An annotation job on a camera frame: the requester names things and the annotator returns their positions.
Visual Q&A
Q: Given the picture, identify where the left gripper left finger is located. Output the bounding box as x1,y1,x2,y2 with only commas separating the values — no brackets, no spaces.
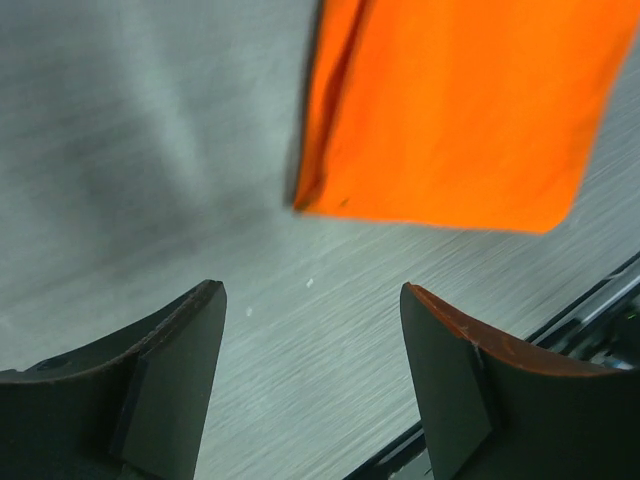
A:
1,280,227,479

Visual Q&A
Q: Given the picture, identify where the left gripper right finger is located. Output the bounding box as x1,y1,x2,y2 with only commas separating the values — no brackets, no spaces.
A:
400,283,639,479

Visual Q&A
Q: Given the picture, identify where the orange t-shirt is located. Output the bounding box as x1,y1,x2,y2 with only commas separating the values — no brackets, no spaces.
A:
293,1,639,234

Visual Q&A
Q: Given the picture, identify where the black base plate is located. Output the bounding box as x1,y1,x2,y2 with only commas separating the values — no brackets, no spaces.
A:
353,258,639,479

